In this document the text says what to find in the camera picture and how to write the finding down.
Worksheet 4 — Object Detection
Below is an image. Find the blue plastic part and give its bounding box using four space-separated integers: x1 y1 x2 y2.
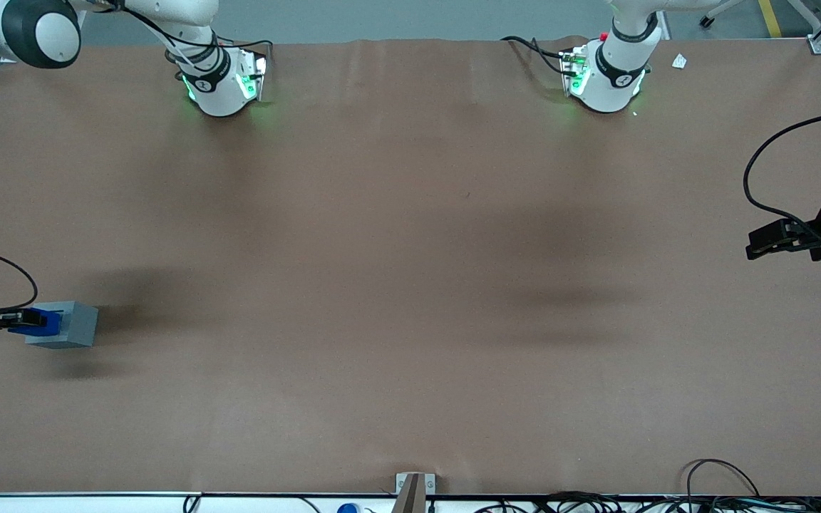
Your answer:
7 306 64 338

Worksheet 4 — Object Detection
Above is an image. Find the gray square hollow base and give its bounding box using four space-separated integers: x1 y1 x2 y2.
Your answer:
25 301 100 351

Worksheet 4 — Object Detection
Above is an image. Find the white leg with caster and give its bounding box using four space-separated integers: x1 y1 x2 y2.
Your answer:
698 0 748 30

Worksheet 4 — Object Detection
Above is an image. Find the brown paper table cover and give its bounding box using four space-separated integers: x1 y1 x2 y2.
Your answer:
0 36 821 497

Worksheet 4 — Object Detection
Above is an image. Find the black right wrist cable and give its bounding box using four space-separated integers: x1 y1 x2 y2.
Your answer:
0 252 39 314

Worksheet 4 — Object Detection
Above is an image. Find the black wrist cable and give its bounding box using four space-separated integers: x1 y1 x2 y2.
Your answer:
0 252 39 314
743 107 821 239

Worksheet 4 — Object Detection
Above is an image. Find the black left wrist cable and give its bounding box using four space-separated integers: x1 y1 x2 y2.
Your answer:
743 107 821 239

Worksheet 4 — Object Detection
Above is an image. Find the black arched cable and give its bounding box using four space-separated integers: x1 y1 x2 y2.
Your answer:
686 459 761 499

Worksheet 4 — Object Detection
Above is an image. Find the black left base cable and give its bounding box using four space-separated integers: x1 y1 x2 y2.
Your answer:
501 36 577 76

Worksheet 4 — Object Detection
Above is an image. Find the black base cable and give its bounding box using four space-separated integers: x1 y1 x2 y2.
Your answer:
501 36 577 76
108 0 274 68

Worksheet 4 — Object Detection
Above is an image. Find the black cable tangle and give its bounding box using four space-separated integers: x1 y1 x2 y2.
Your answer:
473 490 821 513

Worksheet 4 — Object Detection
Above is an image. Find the black right base cable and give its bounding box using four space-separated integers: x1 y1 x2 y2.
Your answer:
108 0 274 68

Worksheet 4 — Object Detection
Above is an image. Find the gray metal bracket with post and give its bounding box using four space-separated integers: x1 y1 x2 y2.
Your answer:
396 472 437 513

